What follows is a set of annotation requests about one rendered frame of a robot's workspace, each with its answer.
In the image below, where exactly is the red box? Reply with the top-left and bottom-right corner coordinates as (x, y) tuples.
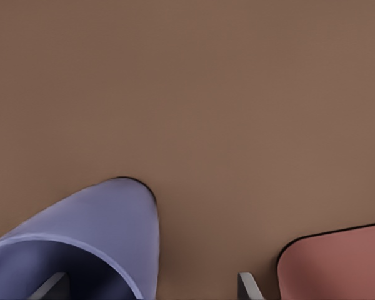
(276, 221), (375, 300)

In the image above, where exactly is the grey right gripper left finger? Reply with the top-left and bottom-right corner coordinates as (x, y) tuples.
(29, 271), (70, 300)

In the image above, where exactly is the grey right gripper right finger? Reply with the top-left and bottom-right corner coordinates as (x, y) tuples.
(237, 272), (265, 300)

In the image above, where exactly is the blue-purple cup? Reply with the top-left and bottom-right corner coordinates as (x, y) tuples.
(0, 177), (161, 300)

